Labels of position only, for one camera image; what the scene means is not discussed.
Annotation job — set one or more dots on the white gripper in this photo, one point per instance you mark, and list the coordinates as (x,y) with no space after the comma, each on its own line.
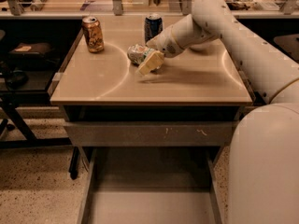
(163,43)

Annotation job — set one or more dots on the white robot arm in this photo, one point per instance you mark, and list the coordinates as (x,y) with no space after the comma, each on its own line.
(263,184)

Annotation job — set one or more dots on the blue pepsi can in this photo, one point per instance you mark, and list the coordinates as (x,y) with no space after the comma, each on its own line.
(153,25)

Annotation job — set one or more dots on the beige drawer cabinet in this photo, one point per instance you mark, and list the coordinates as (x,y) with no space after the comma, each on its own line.
(106,87)

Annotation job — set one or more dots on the orange soda can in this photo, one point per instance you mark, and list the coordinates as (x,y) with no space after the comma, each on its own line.
(93,34)

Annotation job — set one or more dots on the grey middle drawer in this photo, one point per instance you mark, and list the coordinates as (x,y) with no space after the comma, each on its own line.
(150,134)

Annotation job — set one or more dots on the open bottom drawer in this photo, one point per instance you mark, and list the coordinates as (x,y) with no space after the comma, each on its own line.
(151,185)

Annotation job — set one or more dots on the white ceramic bowl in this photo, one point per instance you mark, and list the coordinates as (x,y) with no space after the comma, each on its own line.
(199,47)

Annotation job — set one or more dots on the dark bag on shelf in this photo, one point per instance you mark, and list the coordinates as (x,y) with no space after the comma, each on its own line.
(34,56)

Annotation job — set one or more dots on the black side table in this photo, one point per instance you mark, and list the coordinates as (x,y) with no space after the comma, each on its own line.
(30,100)

